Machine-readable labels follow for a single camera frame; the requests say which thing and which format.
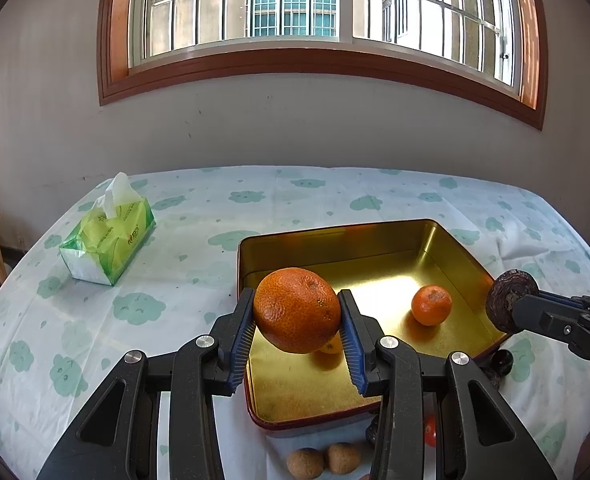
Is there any large orange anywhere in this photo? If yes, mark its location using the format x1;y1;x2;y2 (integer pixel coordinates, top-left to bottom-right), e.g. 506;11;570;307
253;267;342;354

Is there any brown longan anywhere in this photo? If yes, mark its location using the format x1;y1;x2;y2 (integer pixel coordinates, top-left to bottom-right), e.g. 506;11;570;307
286;449;324;480
326;442;362;476

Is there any gold metal tin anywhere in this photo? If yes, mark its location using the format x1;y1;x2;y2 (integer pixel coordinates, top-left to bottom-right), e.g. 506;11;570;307
236;218;510;432

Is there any cloud print tablecloth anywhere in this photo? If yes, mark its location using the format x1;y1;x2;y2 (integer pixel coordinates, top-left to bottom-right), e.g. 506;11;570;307
0;166;590;480

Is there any wooden framed barred window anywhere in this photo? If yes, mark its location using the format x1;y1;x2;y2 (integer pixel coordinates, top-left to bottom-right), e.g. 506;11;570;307
97;0;548;132

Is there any green tissue pack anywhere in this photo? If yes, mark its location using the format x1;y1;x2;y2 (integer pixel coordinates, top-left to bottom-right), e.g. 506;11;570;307
59;172;156;287

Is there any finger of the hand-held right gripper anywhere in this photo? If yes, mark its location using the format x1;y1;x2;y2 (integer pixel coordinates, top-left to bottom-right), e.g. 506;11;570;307
511;294;590;356
537;290;590;314

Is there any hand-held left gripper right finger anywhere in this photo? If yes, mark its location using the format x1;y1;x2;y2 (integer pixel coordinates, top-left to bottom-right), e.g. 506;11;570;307
337;289;558;480

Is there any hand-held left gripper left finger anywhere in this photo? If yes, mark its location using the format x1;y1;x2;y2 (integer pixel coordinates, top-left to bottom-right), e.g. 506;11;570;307
36;287;256;480

